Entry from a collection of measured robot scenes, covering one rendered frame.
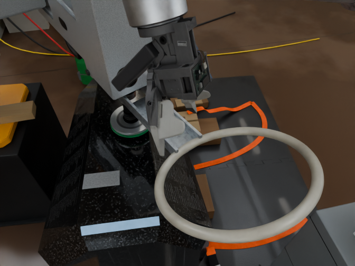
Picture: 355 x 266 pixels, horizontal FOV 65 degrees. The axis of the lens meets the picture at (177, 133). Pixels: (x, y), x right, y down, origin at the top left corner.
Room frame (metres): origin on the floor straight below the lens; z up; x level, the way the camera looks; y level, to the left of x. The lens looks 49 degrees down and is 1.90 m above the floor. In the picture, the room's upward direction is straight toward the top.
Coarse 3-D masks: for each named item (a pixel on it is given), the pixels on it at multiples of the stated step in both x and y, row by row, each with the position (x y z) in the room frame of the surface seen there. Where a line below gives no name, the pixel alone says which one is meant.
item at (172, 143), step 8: (88, 72) 1.08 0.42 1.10; (144, 88) 0.95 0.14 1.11; (128, 104) 0.85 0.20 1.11; (136, 104) 0.88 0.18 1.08; (144, 104) 0.88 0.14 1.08; (136, 112) 0.80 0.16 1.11; (144, 112) 0.83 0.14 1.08; (176, 112) 0.78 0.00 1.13; (144, 120) 0.75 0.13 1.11; (184, 120) 0.74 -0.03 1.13; (192, 128) 0.69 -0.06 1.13; (176, 136) 0.69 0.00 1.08; (184, 136) 0.69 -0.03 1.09; (192, 136) 0.69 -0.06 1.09; (200, 136) 0.66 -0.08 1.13; (168, 144) 0.63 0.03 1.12; (176, 144) 0.65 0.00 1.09; (176, 152) 0.59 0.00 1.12
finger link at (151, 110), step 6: (150, 84) 0.35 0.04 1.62; (150, 90) 0.34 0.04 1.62; (156, 90) 0.34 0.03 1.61; (150, 96) 0.33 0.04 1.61; (156, 96) 0.33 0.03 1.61; (150, 102) 0.33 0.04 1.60; (156, 102) 0.33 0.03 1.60; (150, 108) 0.32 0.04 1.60; (156, 108) 0.32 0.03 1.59; (150, 114) 0.31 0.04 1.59; (156, 114) 0.31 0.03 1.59; (150, 120) 0.31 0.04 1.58; (156, 120) 0.31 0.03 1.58
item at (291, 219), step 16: (240, 128) 0.68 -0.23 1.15; (256, 128) 0.66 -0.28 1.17; (192, 144) 0.63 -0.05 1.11; (288, 144) 0.56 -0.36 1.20; (304, 144) 0.54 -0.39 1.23; (160, 176) 0.48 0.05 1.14; (320, 176) 0.39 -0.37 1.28; (160, 192) 0.41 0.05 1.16; (320, 192) 0.34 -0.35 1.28; (160, 208) 0.35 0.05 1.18; (304, 208) 0.30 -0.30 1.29; (176, 224) 0.29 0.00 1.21; (192, 224) 0.28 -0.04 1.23; (272, 224) 0.26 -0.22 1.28; (288, 224) 0.26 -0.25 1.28; (208, 240) 0.24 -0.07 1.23; (224, 240) 0.24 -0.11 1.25; (240, 240) 0.23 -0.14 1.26; (256, 240) 0.23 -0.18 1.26
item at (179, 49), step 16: (192, 16) 0.40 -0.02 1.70; (144, 32) 0.37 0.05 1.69; (160, 32) 0.37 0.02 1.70; (176, 32) 0.37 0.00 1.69; (192, 32) 0.38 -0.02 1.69; (160, 48) 0.38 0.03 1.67; (176, 48) 0.37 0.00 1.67; (192, 48) 0.37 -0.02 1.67; (160, 64) 0.38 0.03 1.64; (176, 64) 0.36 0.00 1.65; (192, 64) 0.35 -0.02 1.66; (208, 64) 0.39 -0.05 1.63; (160, 80) 0.35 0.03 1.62; (176, 80) 0.35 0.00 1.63; (192, 80) 0.33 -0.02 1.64; (208, 80) 0.37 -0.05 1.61; (176, 96) 0.34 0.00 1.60; (192, 96) 0.32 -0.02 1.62
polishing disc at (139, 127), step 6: (120, 108) 1.06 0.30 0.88; (114, 114) 1.01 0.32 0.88; (120, 114) 1.01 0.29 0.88; (114, 120) 0.97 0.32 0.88; (120, 120) 0.97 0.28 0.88; (138, 120) 0.97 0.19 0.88; (114, 126) 0.93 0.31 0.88; (120, 126) 0.93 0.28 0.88; (126, 126) 0.93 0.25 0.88; (132, 126) 0.93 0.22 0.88; (138, 126) 0.93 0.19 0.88; (144, 126) 0.93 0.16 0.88; (120, 132) 0.89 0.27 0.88; (126, 132) 0.89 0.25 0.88; (132, 132) 0.89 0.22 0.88; (138, 132) 0.89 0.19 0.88
